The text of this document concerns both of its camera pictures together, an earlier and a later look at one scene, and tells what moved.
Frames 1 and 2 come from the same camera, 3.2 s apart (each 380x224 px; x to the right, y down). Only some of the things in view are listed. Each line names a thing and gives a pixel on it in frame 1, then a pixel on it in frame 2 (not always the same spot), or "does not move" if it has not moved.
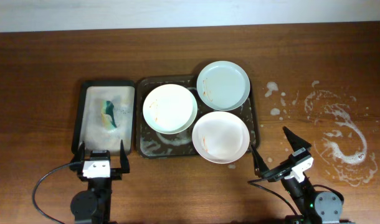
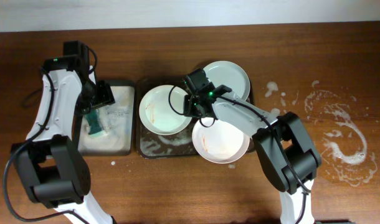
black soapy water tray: (104, 115) does not move
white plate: (170, 109) does not move
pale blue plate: (223, 85) does not move
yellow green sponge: (108, 121) → (95, 121)
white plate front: (220, 137) does not move
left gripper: (116, 173) → (106, 95)
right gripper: (261, 169) → (187, 109)
